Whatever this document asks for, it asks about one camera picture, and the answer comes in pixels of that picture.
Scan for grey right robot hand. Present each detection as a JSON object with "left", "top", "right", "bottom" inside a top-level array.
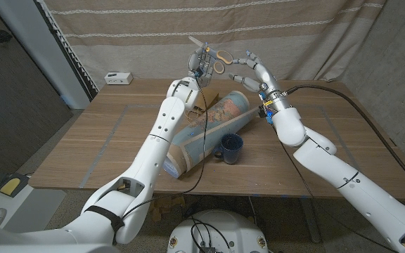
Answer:
[{"left": 228, "top": 50, "right": 290, "bottom": 103}]

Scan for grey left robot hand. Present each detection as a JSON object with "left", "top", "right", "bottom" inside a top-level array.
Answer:
[{"left": 187, "top": 44, "right": 219, "bottom": 89}]

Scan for grey orange scissors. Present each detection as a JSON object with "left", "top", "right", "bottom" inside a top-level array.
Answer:
[{"left": 188, "top": 34, "right": 234, "bottom": 75}]

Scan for rolled world map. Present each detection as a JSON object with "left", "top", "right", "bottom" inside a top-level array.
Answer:
[{"left": 162, "top": 90, "right": 264, "bottom": 179}]

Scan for brown paper bag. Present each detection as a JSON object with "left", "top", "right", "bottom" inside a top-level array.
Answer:
[{"left": 184, "top": 86, "right": 220, "bottom": 122}]

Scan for dark blue mug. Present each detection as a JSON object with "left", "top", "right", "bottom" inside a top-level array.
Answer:
[{"left": 212, "top": 133, "right": 245, "bottom": 165}]

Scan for white power strip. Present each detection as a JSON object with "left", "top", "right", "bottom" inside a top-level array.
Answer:
[{"left": 104, "top": 72, "right": 134, "bottom": 86}]

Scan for beige striped curtain backdrop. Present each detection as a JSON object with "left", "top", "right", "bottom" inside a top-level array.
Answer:
[{"left": 42, "top": 0, "right": 388, "bottom": 91}]

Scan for black triangle-patterned trim strip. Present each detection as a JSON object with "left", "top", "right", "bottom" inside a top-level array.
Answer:
[{"left": 35, "top": 0, "right": 100, "bottom": 101}]

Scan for cardboard scraps pile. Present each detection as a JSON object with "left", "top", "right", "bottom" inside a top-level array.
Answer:
[{"left": 148, "top": 195, "right": 186, "bottom": 223}]

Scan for white table leg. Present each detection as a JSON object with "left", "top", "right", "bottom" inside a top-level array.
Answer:
[{"left": 299, "top": 197, "right": 322, "bottom": 244}]

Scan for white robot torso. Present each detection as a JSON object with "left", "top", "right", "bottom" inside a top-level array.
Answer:
[{"left": 167, "top": 209, "right": 269, "bottom": 253}]

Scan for dark textured door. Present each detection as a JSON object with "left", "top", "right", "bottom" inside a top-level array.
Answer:
[{"left": 0, "top": 0, "right": 73, "bottom": 175}]

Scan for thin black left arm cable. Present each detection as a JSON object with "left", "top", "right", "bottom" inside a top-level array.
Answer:
[{"left": 121, "top": 79, "right": 210, "bottom": 221}]

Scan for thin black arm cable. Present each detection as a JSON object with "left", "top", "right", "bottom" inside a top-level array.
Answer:
[
  {"left": 121, "top": 79, "right": 210, "bottom": 221},
  {"left": 274, "top": 128, "right": 397, "bottom": 252}
]

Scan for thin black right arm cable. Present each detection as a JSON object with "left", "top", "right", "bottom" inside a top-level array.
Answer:
[{"left": 274, "top": 128, "right": 397, "bottom": 252}]

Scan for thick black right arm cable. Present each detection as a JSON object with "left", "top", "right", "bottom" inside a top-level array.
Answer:
[{"left": 285, "top": 84, "right": 405, "bottom": 197}]

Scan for white door frame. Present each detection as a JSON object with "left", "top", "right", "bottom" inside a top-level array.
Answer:
[{"left": 0, "top": 0, "right": 91, "bottom": 110}]

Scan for black torso cable loop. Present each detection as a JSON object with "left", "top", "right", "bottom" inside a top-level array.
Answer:
[{"left": 189, "top": 217, "right": 232, "bottom": 251}]

